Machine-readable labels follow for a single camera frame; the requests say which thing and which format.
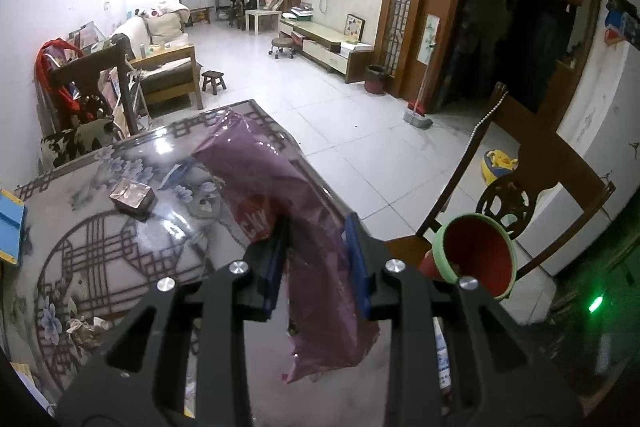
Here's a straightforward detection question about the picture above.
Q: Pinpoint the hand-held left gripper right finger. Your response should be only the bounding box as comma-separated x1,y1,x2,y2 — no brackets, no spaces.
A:
344,213,584,427

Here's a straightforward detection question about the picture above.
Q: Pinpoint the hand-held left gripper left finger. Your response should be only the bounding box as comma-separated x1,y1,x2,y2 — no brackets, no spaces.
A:
55,217,290,427

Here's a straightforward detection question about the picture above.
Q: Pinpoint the purple snack bag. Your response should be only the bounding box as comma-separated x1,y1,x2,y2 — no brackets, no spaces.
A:
191,109,381,383

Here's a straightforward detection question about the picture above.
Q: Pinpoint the red bin with green rim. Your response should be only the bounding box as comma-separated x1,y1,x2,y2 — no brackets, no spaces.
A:
419,213,517,300

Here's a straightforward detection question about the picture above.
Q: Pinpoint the brown paper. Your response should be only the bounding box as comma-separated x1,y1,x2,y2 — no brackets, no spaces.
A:
65,316,118,350

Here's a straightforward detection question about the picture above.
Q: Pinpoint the white blue printed packet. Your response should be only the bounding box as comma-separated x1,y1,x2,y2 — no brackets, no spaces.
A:
434,317,455,393

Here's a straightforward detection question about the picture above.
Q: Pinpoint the carved wooden chair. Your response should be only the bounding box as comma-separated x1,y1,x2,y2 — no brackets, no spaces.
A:
385,82,617,308

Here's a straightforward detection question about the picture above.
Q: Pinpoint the floor mop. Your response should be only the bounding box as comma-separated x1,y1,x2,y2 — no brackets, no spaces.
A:
404,57,435,128

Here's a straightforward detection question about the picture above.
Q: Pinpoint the yellow floor toy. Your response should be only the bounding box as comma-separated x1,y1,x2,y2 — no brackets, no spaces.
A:
481,148,518,185

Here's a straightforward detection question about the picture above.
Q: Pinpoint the dark red waste basket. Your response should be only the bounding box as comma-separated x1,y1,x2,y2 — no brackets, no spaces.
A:
365,64,393,95

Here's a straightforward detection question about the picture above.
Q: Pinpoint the small dark wooden stool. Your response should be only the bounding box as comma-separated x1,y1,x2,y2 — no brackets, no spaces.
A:
201,70,227,95

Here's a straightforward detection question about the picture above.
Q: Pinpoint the white refrigerator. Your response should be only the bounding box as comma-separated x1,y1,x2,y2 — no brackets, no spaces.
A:
517,0,640,278

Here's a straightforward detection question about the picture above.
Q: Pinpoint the wooden bench seat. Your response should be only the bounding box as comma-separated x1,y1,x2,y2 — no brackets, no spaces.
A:
131,44,203,110

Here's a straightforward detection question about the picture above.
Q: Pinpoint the long television cabinet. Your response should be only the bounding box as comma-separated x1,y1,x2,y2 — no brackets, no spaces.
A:
279,19,375,84

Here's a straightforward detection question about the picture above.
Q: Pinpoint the round rolling stool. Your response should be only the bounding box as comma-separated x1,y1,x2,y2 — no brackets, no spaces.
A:
269,37,296,59

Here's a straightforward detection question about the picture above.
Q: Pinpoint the black white patterned cushion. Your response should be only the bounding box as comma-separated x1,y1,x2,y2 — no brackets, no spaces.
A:
40,119,126,170

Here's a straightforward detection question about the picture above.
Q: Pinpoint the framed picture on cabinet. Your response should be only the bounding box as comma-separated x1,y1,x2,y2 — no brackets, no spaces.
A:
345,13,366,42

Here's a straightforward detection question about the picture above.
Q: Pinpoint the white side table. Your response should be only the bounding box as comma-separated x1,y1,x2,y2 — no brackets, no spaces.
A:
245,9,280,35

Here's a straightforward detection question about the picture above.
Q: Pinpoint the blue box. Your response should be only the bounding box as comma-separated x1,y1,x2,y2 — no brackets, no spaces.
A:
0,189,27,268

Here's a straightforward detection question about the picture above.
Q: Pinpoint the white covered sofa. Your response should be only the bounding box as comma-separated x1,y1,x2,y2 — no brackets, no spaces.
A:
111,2,192,58

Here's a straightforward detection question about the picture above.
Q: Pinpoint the dark wooden chair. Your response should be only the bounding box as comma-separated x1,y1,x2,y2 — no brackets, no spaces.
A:
47,34,151,138

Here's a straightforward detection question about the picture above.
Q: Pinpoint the red bag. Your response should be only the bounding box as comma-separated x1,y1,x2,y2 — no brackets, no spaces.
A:
35,38,96,128

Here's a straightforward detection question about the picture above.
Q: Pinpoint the white bead string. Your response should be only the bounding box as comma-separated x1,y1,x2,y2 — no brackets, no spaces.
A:
467,89,506,158

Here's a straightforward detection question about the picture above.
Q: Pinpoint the pale wall poster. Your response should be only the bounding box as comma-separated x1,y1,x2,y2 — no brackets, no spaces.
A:
422,14,441,68

